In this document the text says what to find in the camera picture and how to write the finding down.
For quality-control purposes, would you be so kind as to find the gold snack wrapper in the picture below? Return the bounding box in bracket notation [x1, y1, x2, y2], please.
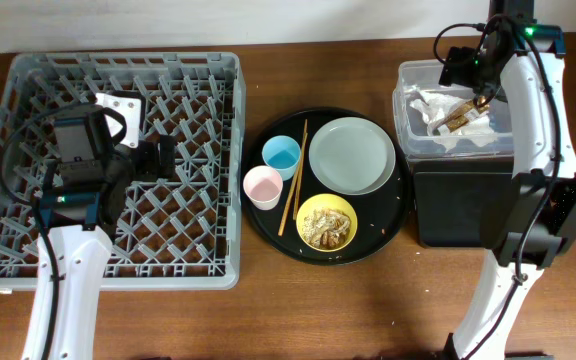
[433, 99, 489, 135]

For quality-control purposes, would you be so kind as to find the white napkin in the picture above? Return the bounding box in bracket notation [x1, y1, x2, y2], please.
[410, 91, 497, 151]

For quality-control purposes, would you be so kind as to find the pink cup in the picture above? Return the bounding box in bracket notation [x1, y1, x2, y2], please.
[243, 165, 283, 211]

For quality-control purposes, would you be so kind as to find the blue cup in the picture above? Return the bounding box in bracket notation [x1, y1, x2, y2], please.
[262, 135, 301, 181]

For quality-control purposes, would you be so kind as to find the grey plate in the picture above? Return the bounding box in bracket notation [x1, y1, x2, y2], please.
[308, 117, 396, 196]

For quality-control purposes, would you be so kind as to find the yellow bowl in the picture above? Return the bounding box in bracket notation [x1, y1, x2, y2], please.
[296, 194, 359, 252]

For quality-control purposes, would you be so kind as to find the food scraps and rice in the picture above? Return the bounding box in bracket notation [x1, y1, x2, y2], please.
[301, 208, 352, 250]

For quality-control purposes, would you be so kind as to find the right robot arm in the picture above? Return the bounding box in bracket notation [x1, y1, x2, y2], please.
[439, 0, 576, 359]

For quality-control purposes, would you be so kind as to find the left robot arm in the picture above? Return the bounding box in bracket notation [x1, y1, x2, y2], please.
[22, 95, 174, 359]

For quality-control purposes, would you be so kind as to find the grey dishwasher rack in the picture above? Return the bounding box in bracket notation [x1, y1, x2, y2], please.
[0, 52, 245, 293]

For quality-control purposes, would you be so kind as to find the clear plastic bin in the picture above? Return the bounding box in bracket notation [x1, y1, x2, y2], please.
[392, 60, 513, 163]

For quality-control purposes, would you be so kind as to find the black rectangular bin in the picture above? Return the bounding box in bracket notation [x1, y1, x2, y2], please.
[412, 159, 513, 248]

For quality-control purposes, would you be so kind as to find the wooden chopstick left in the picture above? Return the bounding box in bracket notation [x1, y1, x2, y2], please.
[278, 132, 308, 237]

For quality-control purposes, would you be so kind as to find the wooden chopstick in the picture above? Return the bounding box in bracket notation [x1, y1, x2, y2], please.
[292, 119, 308, 220]
[278, 132, 308, 237]

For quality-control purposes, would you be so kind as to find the wooden chopstick right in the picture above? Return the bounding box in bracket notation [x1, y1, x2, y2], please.
[292, 119, 308, 220]

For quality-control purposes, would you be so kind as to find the round black tray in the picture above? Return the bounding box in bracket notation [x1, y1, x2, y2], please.
[242, 107, 413, 265]

